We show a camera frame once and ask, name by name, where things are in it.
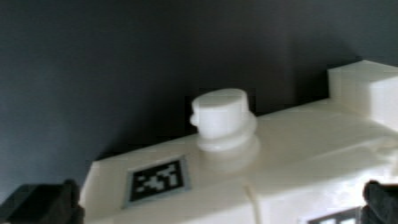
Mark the white cabinet body box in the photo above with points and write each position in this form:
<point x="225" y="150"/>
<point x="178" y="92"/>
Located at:
<point x="267" y="169"/>

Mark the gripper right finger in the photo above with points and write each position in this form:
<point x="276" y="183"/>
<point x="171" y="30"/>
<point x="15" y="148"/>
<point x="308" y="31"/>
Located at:
<point x="381" y="210"/>

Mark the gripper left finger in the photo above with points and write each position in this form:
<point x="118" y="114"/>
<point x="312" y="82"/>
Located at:
<point x="43" y="204"/>

